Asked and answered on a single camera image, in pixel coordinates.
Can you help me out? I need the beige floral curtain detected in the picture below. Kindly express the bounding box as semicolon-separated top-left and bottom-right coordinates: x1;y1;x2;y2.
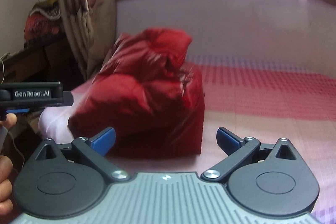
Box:
58;0;116;80

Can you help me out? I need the colourful clothes pile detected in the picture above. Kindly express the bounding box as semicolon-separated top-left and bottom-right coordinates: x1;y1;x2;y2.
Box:
24;0;64;49

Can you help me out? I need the red puffer jacket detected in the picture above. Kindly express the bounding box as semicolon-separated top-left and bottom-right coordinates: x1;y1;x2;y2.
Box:
68;28;205;159

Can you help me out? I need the person's left hand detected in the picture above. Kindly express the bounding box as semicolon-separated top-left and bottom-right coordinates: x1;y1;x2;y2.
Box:
0;114;17;217

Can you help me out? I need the dark wooden side table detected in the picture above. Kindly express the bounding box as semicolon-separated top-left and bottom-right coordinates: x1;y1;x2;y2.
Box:
1;36;84;91

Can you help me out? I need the pink purple checked bedsheet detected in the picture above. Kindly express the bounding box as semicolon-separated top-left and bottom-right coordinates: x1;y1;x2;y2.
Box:
37;54;336;224

